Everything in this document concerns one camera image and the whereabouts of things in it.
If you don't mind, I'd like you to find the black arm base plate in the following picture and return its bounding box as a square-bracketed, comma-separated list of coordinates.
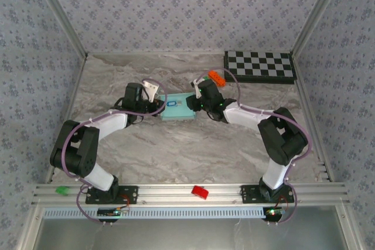
[85, 184, 139, 205]
[240, 184, 295, 204]

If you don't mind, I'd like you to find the aluminium side rail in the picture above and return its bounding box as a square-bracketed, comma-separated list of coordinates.
[45, 56, 88, 183]
[294, 54, 335, 182]

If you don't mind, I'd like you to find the long aluminium base rail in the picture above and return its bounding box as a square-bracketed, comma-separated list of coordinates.
[31, 182, 351, 206]

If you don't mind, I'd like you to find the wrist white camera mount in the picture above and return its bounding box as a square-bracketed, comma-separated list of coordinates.
[142, 78, 159, 104]
[192, 78, 203, 99]

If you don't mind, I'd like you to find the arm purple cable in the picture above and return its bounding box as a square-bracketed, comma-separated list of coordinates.
[61, 78, 166, 225]
[195, 68, 313, 226]

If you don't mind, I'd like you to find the orange toy brick chassis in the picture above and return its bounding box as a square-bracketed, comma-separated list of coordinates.
[208, 70, 227, 87]

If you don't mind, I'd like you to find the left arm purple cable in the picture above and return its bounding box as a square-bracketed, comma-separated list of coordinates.
[61, 78, 166, 225]

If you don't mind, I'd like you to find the light teal paper box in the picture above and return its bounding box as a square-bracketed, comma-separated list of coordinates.
[159, 93, 196, 122]

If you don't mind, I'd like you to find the black grey chessboard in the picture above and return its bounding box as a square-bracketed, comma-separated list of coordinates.
[223, 50, 298, 84]

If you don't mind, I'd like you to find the grey metal panel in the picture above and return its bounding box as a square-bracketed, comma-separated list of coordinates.
[35, 217, 349, 250]

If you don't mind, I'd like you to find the small circuit board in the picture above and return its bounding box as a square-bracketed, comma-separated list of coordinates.
[97, 207, 129, 218]
[263, 206, 287, 221]

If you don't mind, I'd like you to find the red toy block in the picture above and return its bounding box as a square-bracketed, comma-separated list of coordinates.
[191, 185, 209, 200]

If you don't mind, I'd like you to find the slotted grey cable duct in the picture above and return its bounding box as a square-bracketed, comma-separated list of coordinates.
[42, 206, 267, 220]

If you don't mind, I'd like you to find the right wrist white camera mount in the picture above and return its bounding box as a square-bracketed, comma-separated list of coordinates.
[192, 78, 203, 99]

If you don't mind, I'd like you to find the aluminium frame post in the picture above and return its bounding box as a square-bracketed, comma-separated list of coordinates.
[292, 0, 350, 57]

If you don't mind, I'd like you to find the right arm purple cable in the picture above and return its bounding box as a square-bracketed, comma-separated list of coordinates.
[195, 68, 313, 226]

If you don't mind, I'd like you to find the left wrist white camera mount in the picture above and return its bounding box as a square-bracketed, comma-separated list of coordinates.
[142, 78, 159, 104]

